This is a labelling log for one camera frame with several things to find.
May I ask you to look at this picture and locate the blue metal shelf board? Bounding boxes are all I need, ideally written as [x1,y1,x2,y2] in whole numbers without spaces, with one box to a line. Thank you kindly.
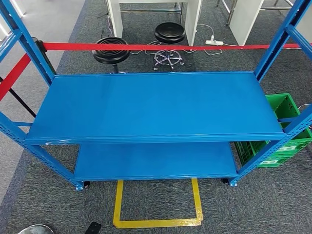
[73,142,238,181]
[24,71,287,145]

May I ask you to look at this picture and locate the blue metal shelf rack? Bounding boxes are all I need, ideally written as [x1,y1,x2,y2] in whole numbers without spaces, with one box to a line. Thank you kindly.
[0,0,312,192]

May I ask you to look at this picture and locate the long red barrier belt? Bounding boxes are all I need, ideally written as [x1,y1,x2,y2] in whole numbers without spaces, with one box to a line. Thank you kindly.
[42,42,312,52]

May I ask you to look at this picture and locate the black round stool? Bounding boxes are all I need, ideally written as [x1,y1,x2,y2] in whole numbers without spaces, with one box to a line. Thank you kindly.
[153,21,186,72]
[91,37,131,74]

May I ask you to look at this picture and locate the yellow floor tape square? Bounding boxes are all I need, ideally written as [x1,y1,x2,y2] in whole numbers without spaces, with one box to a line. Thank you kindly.
[113,178,204,229]

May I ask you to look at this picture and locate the white power strip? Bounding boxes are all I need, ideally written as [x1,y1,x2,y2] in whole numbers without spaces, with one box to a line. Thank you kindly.
[205,35,224,46]

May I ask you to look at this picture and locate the white panel desk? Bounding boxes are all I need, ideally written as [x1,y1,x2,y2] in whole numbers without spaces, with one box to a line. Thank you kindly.
[106,0,202,47]
[215,0,312,46]

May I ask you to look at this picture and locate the black robot mobile base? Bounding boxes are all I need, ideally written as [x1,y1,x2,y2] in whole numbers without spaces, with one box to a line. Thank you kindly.
[85,221,102,234]

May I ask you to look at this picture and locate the short red barrier belt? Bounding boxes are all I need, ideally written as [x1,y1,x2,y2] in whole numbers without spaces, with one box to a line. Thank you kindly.
[0,53,32,102]

